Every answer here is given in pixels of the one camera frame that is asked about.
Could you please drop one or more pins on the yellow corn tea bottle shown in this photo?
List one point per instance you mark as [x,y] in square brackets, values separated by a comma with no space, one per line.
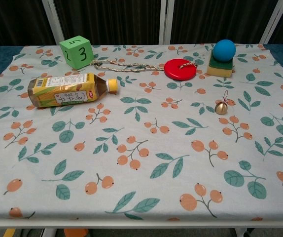
[65,90]

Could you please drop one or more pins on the white metal frame post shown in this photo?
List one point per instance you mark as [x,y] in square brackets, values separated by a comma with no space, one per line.
[272,21]
[53,21]
[165,21]

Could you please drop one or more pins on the small gold bell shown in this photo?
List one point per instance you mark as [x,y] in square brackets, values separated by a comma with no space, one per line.
[221,108]

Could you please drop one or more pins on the blue ball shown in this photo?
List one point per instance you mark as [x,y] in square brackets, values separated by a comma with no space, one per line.
[224,50]

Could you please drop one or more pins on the red plastic disc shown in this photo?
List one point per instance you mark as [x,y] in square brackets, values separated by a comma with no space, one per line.
[180,69]

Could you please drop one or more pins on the green foam number cube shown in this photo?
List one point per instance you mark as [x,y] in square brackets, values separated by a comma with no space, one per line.
[77,52]

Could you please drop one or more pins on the orange object under table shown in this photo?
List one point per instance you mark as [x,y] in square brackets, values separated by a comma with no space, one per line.
[76,232]

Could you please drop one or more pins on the yellow object under table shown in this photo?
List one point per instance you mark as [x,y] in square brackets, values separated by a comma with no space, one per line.
[9,232]

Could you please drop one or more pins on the yellow green sponge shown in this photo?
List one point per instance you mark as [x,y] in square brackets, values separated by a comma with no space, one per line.
[220,67]

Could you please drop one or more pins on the floral printed tablecloth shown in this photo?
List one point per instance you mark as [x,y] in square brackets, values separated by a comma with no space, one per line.
[141,148]

